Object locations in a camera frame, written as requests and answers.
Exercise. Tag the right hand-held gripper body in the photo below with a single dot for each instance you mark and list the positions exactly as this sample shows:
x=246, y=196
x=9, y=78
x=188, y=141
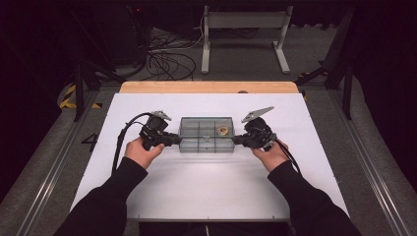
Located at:
x=257, y=132

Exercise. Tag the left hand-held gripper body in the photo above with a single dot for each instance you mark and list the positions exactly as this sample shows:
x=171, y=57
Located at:
x=154, y=129

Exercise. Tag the round gold badge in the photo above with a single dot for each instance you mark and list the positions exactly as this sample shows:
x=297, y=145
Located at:
x=223, y=130

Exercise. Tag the clear plastic compartment box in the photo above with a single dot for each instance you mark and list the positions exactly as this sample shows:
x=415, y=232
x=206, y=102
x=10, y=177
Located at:
x=206, y=144

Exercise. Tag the person's left hand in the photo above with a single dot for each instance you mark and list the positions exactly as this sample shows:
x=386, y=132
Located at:
x=141, y=155

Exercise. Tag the person's right hand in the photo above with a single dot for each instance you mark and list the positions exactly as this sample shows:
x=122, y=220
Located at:
x=273, y=159

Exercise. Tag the black metal stand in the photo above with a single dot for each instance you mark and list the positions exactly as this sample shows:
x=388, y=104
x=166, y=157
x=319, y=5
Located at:
x=347, y=91
x=78, y=91

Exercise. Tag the black computer tower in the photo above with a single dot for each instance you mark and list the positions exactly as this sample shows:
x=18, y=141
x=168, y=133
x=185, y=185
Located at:
x=128, y=36

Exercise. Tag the aluminium floor rail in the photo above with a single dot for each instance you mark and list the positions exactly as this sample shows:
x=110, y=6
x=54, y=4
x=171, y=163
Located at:
x=56, y=164
x=367, y=164

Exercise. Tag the grey metal stand frame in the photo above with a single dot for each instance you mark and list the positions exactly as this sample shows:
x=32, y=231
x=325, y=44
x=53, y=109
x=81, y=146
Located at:
x=246, y=19

